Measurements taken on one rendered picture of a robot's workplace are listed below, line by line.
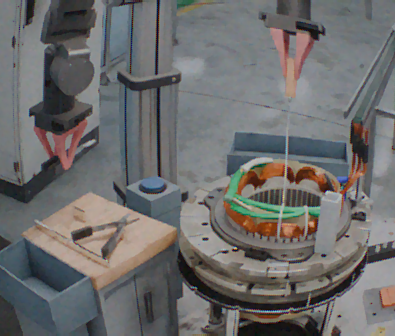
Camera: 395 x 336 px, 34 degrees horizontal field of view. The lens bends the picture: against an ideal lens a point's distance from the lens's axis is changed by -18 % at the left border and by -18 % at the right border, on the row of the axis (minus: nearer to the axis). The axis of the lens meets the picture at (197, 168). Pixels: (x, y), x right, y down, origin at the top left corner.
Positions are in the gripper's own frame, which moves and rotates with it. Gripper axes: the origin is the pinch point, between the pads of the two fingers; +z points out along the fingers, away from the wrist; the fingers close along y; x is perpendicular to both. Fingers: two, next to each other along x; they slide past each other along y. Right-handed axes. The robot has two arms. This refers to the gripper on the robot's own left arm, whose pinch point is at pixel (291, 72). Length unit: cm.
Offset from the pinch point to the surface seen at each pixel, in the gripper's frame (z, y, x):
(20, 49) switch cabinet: -11, -155, 164
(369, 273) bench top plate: 38, 19, 49
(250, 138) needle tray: 12.6, -14.4, 41.9
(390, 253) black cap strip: 34, 24, 55
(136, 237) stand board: 27.8, -20.4, 1.9
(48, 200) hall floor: 63, -143, 203
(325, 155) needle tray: 13.4, 1.5, 45.2
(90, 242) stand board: 29.6, -26.6, -2.3
